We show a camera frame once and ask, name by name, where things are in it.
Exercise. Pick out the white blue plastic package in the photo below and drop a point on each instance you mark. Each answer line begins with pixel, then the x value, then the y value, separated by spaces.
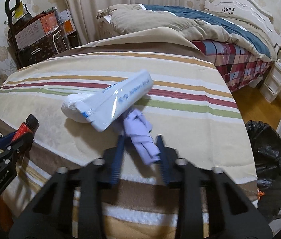
pixel 104 107

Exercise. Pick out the white plastic drawer unit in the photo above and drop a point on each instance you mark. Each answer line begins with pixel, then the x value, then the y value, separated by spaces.
pixel 272 84

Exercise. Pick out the lilac cloth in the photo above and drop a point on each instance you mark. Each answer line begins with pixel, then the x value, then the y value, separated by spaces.
pixel 138 129

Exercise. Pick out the plaid bed sheet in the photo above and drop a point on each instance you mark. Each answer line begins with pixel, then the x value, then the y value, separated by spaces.
pixel 237 66

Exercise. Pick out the orange white cardboard box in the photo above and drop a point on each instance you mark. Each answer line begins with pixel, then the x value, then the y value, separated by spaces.
pixel 36 30

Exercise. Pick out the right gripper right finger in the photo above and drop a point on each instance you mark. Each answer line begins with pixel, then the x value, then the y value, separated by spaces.
pixel 230 212

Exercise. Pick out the striped cloth covered table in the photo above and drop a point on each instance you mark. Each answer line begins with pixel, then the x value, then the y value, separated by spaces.
pixel 189 105

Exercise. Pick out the white wooden headboard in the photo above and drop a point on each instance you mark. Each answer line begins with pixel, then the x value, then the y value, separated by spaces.
pixel 251 11

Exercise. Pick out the red bottle black cap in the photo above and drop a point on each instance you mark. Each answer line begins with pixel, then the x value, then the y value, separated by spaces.
pixel 31 125

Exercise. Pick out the blue beige duvet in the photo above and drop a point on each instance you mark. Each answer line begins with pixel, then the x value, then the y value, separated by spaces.
pixel 197 25

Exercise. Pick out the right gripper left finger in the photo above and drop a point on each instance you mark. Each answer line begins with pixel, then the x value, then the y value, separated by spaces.
pixel 50 212

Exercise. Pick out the orange white small carton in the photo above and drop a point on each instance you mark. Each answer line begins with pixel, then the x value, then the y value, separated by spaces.
pixel 67 20

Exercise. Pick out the black hand cart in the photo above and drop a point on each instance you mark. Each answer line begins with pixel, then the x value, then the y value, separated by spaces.
pixel 18 15

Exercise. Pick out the orange red wrapper in bin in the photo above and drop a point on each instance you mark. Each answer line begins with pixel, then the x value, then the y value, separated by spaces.
pixel 259 194

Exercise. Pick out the black lined trash bin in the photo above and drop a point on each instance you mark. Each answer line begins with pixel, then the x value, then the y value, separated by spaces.
pixel 266 148

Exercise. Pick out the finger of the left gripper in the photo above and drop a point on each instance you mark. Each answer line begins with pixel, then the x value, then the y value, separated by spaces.
pixel 18 147
pixel 6 140

